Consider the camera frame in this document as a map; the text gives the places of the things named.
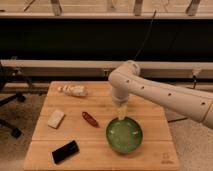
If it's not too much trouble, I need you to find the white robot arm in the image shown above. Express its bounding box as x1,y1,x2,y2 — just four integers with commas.
108,60,213,129

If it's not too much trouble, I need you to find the white sponge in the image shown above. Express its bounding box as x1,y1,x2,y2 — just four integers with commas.
47,110,65,128

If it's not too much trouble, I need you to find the green bowl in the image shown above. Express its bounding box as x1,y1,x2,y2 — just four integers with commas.
106,117,143,154

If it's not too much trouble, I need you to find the white plastic bottle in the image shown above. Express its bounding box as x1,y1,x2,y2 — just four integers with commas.
57,85,87,97

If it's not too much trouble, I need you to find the black rectangular block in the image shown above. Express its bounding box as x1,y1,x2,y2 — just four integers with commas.
52,140,79,164

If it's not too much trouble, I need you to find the black hanging cable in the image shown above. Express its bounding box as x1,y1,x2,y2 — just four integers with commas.
133,9,157,62

